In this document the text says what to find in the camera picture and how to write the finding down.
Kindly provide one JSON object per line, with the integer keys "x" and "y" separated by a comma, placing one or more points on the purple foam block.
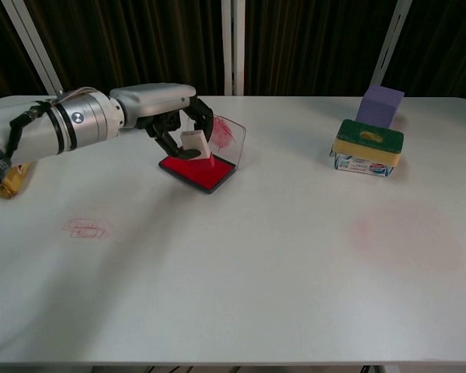
{"x": 378, "y": 107}

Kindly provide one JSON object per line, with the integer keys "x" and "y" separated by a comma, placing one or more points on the green yellow sponge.
{"x": 369, "y": 141}

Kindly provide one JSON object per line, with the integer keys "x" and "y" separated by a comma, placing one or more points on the white upright frame post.
{"x": 238, "y": 46}
{"x": 227, "y": 46}

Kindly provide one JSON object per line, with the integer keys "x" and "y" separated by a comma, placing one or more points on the white slotted slanted frame post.
{"x": 390, "y": 42}

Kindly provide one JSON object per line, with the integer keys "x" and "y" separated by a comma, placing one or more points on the white red stamp block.
{"x": 197, "y": 141}

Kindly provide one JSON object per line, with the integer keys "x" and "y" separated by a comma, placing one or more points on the dark brown curtain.
{"x": 140, "y": 46}

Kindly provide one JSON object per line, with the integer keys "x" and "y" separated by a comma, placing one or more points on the gold foil packet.
{"x": 12, "y": 183}

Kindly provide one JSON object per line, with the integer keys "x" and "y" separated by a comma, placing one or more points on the white blue printed box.
{"x": 359, "y": 165}

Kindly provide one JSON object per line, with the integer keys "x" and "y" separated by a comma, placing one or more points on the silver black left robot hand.
{"x": 155, "y": 101}

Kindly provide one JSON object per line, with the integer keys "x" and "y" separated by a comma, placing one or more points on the red ink pad clear lid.
{"x": 202, "y": 176}

